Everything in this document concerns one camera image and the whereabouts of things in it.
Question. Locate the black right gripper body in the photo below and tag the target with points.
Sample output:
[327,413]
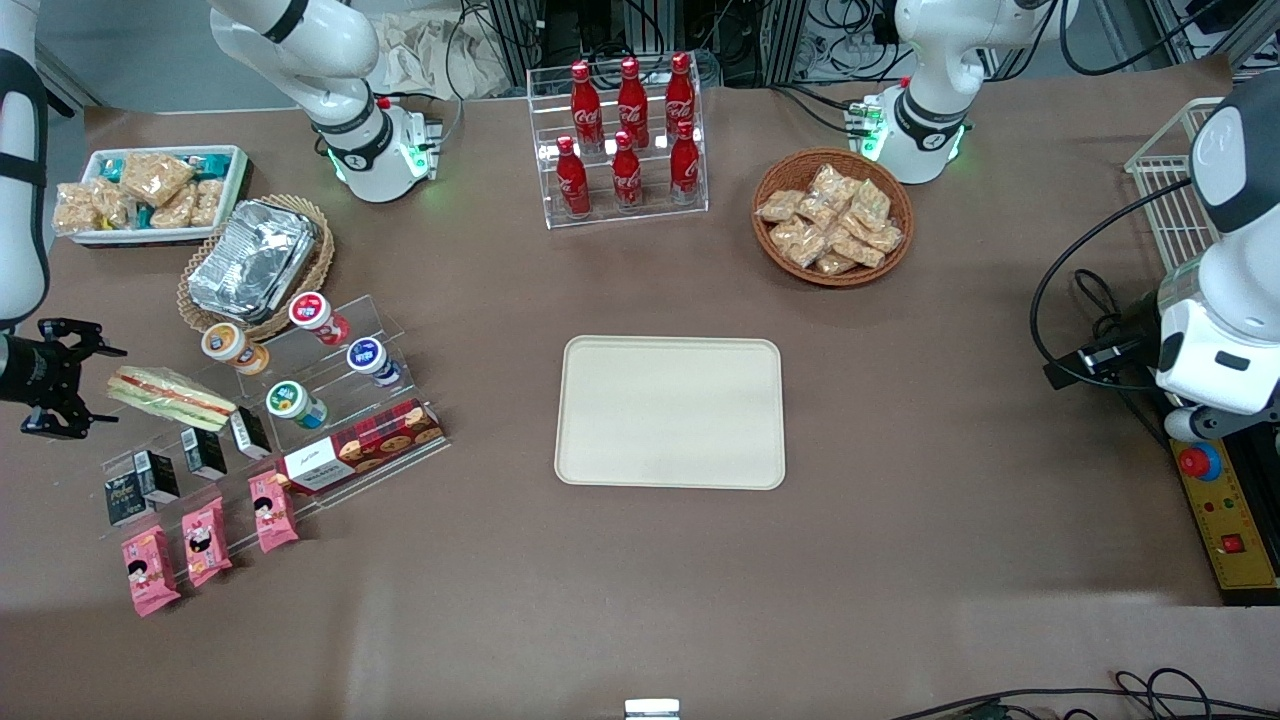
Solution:
[30,372]

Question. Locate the green gum bottle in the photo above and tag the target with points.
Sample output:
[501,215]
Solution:
[290,402]

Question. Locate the orange gum bottle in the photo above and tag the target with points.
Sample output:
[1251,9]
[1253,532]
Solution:
[225,343]

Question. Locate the small black barcode carton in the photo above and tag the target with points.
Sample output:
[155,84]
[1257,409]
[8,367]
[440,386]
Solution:
[204,454]
[250,433]
[157,477]

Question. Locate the red gum bottle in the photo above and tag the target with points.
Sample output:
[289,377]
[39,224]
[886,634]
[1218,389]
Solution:
[312,312]

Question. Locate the purple gum bottle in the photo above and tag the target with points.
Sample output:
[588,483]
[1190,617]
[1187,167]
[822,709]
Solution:
[368,357]

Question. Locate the red plaid cookie box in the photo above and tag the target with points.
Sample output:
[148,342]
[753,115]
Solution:
[365,445]

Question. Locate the clear acrylic bottle rack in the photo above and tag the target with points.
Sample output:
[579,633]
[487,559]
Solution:
[600,218]

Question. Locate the silver foil container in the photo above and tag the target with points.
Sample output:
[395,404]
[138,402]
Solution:
[250,255]

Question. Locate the pink cartoon snack pack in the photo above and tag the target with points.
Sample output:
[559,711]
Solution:
[150,572]
[206,542]
[272,512]

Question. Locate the yellow emergency stop box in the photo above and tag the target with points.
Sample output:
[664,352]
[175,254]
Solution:
[1225,520]

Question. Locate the beige crumpled cloth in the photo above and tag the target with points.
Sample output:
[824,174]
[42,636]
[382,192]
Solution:
[430,55]

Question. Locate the brown table cover sheet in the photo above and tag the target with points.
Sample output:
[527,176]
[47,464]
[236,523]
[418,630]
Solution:
[500,600]

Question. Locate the red cola bottle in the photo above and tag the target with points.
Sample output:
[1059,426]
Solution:
[573,185]
[680,95]
[685,170]
[585,105]
[627,178]
[632,100]

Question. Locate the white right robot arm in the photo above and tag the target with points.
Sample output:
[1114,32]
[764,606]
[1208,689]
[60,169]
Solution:
[360,140]

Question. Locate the clear acrylic stepped stand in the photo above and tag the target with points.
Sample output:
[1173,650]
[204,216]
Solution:
[340,390]

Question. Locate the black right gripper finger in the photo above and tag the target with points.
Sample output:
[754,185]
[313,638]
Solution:
[85,335]
[65,418]

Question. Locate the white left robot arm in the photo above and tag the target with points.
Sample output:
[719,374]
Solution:
[930,100]

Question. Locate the triangle sandwich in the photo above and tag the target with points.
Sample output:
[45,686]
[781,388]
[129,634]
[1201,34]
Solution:
[170,398]

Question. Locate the light woven wicker basket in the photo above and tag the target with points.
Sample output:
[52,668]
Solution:
[320,260]

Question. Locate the white plastic bin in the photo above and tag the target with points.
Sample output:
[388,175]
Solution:
[238,160]

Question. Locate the dark brown wicker basket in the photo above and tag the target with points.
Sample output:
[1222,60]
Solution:
[775,255]

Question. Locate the cream rectangular tray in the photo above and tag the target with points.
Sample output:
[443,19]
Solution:
[670,412]

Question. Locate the black Face tissue pack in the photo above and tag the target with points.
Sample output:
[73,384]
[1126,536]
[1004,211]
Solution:
[125,503]

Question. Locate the golden crispy snack packet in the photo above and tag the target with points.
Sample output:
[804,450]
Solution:
[155,178]
[75,210]
[855,248]
[780,206]
[818,213]
[115,205]
[870,205]
[172,210]
[828,183]
[208,200]
[886,238]
[797,243]

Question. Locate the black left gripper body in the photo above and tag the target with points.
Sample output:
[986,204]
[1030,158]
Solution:
[1136,327]

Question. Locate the metal equipment rack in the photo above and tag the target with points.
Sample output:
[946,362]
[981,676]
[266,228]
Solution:
[760,40]

